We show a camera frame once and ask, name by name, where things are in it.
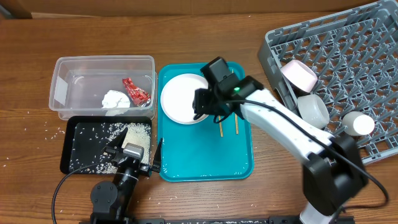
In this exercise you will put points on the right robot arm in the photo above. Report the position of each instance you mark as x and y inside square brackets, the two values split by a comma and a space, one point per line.
[332, 168]

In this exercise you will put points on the wooden chopstick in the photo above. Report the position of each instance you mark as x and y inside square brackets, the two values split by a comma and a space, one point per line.
[236, 124]
[218, 119]

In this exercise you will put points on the pile of rice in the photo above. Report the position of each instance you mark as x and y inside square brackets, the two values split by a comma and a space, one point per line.
[91, 138]

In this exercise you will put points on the white plastic cup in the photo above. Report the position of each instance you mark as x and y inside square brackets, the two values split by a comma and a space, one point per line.
[358, 123]

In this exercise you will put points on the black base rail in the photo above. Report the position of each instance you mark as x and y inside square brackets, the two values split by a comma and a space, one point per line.
[270, 220]

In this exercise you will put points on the grey-white bowl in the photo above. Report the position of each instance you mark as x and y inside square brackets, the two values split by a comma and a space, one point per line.
[313, 110]

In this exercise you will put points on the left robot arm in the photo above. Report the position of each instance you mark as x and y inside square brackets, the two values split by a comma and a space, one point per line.
[111, 199]

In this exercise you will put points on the grey dishwasher rack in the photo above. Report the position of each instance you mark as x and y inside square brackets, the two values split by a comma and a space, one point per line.
[354, 55]

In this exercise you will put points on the clear plastic bin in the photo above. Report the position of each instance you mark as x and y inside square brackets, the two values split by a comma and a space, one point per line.
[80, 83]

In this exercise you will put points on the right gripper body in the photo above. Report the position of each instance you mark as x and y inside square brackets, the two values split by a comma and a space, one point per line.
[206, 102]

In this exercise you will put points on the cardboard backdrop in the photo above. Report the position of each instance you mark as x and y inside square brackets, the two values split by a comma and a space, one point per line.
[28, 9]

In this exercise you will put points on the red candy wrapper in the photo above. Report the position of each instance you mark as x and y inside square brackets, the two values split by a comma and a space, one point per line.
[138, 96]

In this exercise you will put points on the black plastic tray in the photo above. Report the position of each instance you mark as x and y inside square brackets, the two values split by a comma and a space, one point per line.
[70, 132]

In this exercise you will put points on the white tissue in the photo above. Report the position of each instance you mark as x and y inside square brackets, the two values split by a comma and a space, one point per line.
[115, 99]

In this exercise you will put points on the small pink bowl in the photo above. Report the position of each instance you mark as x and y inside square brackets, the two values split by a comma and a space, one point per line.
[300, 75]

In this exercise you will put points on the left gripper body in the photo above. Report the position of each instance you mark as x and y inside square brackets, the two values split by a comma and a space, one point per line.
[145, 169]

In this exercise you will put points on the teal serving tray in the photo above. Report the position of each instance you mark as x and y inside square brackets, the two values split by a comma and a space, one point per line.
[196, 152]

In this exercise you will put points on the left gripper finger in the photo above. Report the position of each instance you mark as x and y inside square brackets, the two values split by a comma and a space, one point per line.
[116, 144]
[157, 161]

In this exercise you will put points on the large white plate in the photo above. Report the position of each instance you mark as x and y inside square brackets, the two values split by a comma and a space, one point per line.
[177, 97]

